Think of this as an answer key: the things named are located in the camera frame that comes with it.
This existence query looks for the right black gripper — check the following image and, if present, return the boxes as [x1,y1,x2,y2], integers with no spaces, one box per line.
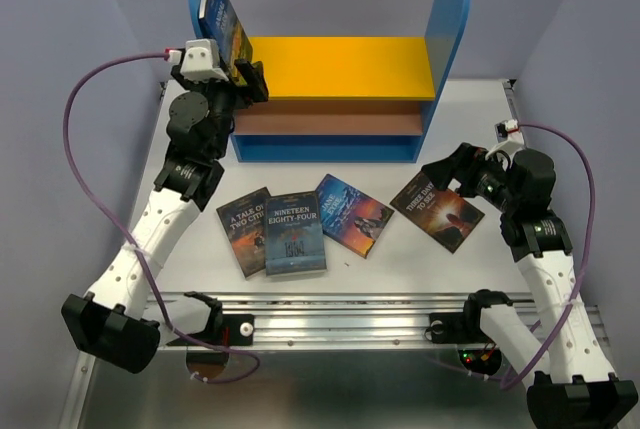
[419,142,520,213]

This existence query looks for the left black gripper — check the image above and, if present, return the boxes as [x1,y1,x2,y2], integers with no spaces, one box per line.
[173,59,268,159]

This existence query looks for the Animal Farm book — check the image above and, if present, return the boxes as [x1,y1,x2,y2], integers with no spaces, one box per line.
[198,0,253,85]

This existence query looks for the Jane Eyre book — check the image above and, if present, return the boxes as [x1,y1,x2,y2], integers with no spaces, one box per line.
[316,174,394,259]

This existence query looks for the Nineteen Eighty-Four book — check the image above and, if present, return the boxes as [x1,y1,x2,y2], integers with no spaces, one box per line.
[264,191,327,278]

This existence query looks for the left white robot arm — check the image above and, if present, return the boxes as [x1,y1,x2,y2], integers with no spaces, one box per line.
[61,59,269,374]

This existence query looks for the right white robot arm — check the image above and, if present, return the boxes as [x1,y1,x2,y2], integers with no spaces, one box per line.
[422,143,639,428]

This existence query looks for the Three Days to See book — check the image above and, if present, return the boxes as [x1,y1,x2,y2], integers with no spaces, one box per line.
[391,172,485,253]

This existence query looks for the blue yellow wooden bookshelf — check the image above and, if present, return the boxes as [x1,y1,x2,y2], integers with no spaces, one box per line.
[188,0,471,163]

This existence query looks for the A Tale of Two Cities book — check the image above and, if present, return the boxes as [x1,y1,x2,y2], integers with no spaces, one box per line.
[216,187,270,279]

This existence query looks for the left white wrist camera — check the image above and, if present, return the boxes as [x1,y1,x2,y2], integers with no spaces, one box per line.
[164,39,229,82]

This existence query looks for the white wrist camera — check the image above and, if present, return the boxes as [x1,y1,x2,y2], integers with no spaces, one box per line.
[164,39,229,82]
[486,119,525,159]

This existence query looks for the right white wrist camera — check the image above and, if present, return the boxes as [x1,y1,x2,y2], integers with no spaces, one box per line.
[486,119,525,159]

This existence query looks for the aluminium mounting rail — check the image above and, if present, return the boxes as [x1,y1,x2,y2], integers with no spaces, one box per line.
[82,291,609,353]

